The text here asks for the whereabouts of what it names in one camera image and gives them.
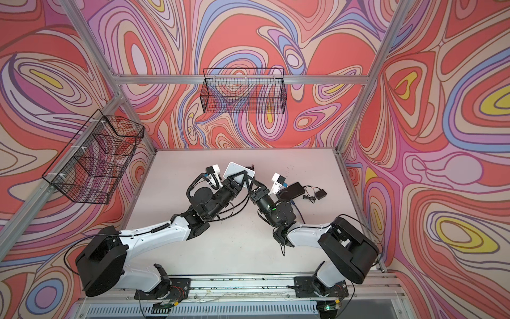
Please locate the left wire mesh basket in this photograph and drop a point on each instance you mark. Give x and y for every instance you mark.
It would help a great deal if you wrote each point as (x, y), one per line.
(90, 170)

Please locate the black power adapter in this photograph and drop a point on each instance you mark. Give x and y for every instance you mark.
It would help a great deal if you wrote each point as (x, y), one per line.
(313, 193)

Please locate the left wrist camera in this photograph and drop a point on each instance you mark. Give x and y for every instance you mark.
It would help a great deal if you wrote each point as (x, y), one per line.
(212, 176)

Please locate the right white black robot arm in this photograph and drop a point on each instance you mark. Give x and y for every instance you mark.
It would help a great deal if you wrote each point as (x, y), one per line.
(350, 253)

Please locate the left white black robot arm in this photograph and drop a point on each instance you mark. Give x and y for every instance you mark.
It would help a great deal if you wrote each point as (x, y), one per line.
(105, 264)

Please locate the back wire mesh basket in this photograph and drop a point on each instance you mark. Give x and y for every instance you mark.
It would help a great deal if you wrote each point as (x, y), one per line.
(244, 90)

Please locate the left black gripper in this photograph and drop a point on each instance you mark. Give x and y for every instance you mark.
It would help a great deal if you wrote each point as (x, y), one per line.
(230, 188)

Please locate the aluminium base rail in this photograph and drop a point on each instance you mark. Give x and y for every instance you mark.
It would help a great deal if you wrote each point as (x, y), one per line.
(251, 296)

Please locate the small white network switch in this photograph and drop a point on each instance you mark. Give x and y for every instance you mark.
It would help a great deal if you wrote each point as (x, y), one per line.
(238, 173)

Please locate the black network switch box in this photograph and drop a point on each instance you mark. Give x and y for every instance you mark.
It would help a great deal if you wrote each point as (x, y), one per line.
(291, 192)

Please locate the wire mesh basket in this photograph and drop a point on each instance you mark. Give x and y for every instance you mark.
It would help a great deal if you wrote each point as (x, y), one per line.
(90, 170)
(244, 90)

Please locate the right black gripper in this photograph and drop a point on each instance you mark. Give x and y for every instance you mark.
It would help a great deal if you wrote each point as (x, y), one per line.
(257, 194)

